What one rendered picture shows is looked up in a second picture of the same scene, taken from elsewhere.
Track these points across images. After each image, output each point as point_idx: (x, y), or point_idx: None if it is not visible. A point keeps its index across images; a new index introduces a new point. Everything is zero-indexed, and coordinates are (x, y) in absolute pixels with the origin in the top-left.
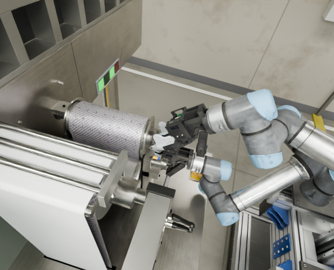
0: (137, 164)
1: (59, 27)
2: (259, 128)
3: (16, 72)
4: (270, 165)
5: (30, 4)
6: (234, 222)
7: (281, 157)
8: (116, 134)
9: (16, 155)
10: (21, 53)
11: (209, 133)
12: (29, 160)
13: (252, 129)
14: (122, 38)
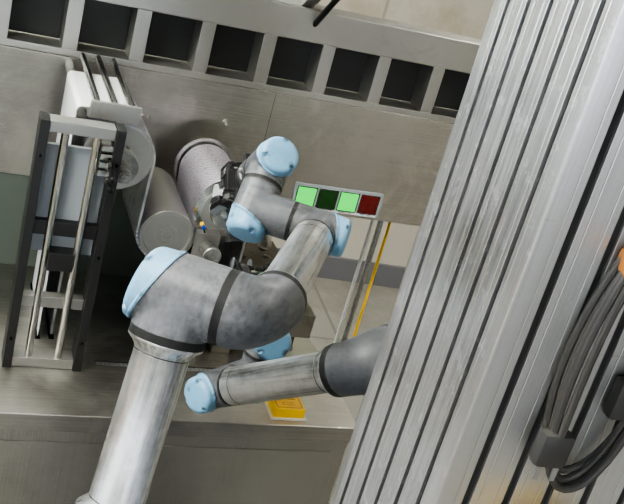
0: (179, 214)
1: (269, 69)
2: (249, 170)
3: (182, 72)
4: (230, 218)
5: (257, 37)
6: (200, 408)
7: (247, 220)
8: (198, 179)
9: (99, 84)
10: (201, 61)
11: (236, 184)
12: (99, 88)
13: (246, 171)
14: (416, 171)
